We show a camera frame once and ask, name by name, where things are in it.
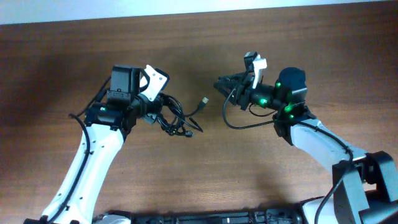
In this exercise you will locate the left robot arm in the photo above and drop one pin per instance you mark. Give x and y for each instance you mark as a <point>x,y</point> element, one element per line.
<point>129,94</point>

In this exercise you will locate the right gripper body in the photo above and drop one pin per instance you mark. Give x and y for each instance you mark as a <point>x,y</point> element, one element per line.
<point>245,94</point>

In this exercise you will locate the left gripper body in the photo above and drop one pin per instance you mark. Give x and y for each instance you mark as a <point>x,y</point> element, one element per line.
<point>147,107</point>

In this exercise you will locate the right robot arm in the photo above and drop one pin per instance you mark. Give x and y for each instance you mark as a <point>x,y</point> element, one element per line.
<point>364,188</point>

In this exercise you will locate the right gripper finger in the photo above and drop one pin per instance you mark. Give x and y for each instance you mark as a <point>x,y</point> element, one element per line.
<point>227,91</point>
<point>230,80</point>

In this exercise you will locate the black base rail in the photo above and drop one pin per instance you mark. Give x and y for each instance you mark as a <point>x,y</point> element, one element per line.
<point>270,216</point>

